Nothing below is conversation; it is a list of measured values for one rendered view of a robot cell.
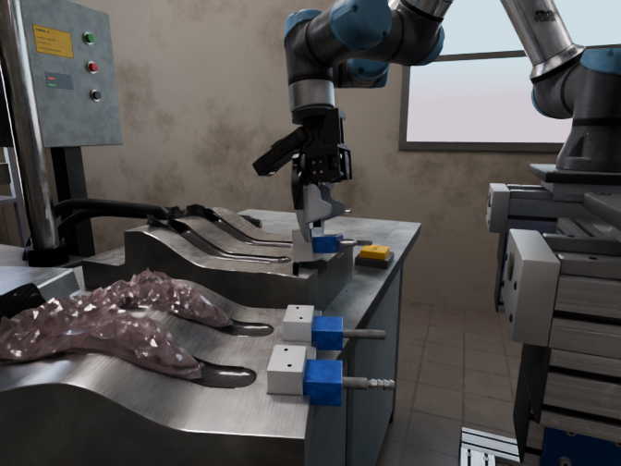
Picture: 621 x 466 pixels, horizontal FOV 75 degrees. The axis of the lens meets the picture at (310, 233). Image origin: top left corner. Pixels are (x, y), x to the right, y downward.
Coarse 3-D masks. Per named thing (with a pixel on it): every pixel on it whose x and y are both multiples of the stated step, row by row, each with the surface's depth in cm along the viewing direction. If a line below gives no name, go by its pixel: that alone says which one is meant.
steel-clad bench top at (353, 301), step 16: (272, 224) 140; (288, 224) 140; (336, 224) 140; (352, 224) 140; (368, 224) 140; (384, 224) 140; (400, 224) 140; (416, 224) 140; (384, 240) 119; (400, 240) 119; (400, 256) 105; (80, 272) 92; (368, 272) 92; (384, 272) 92; (80, 288) 83; (352, 288) 83; (368, 288) 83; (336, 304) 75; (352, 304) 75; (368, 304) 75; (352, 320) 69; (336, 352) 59
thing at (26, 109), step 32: (0, 0) 87; (0, 32) 88; (0, 64) 90; (32, 96) 94; (32, 128) 94; (32, 160) 95; (32, 192) 97; (32, 224) 99; (32, 256) 99; (64, 256) 103
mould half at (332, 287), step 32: (192, 224) 83; (96, 256) 84; (128, 256) 77; (160, 256) 74; (192, 256) 73; (288, 256) 74; (352, 256) 87; (96, 288) 82; (224, 288) 70; (256, 288) 67; (288, 288) 65; (320, 288) 69
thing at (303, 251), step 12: (312, 228) 67; (300, 240) 67; (312, 240) 67; (324, 240) 66; (336, 240) 66; (348, 240) 66; (360, 240) 66; (300, 252) 67; (312, 252) 67; (324, 252) 66
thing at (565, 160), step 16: (576, 128) 80; (592, 128) 77; (608, 128) 75; (576, 144) 79; (592, 144) 77; (608, 144) 75; (560, 160) 83; (576, 160) 79; (592, 160) 77; (608, 160) 75
